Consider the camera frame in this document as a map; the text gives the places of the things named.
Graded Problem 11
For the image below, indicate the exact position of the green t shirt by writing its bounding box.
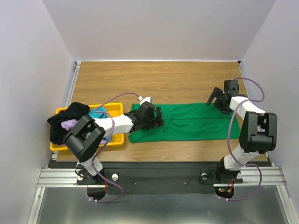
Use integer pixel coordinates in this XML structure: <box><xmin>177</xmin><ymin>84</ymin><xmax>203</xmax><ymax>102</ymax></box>
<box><xmin>128</xmin><ymin>103</ymin><xmax>232</xmax><ymax>143</ymax></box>

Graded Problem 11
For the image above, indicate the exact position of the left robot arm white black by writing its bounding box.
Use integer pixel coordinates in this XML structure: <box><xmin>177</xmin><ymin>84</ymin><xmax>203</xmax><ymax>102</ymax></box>
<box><xmin>63</xmin><ymin>101</ymin><xmax>164</xmax><ymax>184</ymax></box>

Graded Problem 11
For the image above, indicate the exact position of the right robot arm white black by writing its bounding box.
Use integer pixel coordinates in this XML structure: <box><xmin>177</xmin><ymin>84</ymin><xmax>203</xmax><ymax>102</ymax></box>
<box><xmin>206</xmin><ymin>78</ymin><xmax>278</xmax><ymax>182</ymax></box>

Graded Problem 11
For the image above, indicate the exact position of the yellow plastic tray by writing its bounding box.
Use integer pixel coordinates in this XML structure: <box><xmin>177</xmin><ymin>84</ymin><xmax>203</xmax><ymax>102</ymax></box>
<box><xmin>50</xmin><ymin>102</ymin><xmax>124</xmax><ymax>151</ymax></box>

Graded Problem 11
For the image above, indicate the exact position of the teal t shirt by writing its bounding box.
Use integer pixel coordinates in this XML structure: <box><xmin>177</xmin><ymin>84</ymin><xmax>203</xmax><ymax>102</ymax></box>
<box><xmin>88</xmin><ymin>107</ymin><xmax>112</xmax><ymax>144</ymax></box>

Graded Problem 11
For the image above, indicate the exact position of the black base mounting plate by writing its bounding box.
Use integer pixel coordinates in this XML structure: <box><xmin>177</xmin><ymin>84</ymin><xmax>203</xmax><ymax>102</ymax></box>
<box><xmin>77</xmin><ymin>162</ymin><xmax>242</xmax><ymax>195</ymax></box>

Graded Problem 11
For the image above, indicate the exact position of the black t shirt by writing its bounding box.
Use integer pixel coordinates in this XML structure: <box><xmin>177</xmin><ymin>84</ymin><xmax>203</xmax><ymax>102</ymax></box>
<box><xmin>47</xmin><ymin>102</ymin><xmax>90</xmax><ymax>145</ymax></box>

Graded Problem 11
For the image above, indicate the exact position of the lilac t shirt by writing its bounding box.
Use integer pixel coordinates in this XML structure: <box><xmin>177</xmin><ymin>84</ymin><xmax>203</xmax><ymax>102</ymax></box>
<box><xmin>61</xmin><ymin>119</ymin><xmax>78</xmax><ymax>131</ymax></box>

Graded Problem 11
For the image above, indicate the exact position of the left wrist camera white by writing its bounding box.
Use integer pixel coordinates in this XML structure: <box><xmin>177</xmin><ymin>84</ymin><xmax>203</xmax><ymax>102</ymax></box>
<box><xmin>138</xmin><ymin>96</ymin><xmax>152</xmax><ymax>105</ymax></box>

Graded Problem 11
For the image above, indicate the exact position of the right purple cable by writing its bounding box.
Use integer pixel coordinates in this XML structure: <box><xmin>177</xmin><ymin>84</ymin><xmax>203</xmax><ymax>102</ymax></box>
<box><xmin>218</xmin><ymin>78</ymin><xmax>266</xmax><ymax>203</ymax></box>

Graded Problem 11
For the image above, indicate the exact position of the purple cable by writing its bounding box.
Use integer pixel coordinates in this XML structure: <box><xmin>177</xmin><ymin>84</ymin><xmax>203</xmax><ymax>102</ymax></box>
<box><xmin>218</xmin><ymin>78</ymin><xmax>266</xmax><ymax>203</ymax></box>
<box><xmin>90</xmin><ymin>92</ymin><xmax>143</xmax><ymax>203</ymax></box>

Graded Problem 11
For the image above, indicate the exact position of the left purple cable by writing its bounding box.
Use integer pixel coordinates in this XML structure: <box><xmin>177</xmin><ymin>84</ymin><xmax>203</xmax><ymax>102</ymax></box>
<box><xmin>90</xmin><ymin>92</ymin><xmax>143</xmax><ymax>203</ymax></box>

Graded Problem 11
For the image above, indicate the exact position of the left side aluminium rail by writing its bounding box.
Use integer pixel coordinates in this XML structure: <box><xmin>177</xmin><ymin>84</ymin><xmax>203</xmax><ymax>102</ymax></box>
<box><xmin>65</xmin><ymin>61</ymin><xmax>82</xmax><ymax>107</ymax></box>

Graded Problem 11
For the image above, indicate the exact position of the aluminium frame rail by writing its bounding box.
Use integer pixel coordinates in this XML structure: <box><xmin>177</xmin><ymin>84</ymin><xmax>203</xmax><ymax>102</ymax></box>
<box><xmin>38</xmin><ymin>162</ymin><xmax>287</xmax><ymax>187</ymax></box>

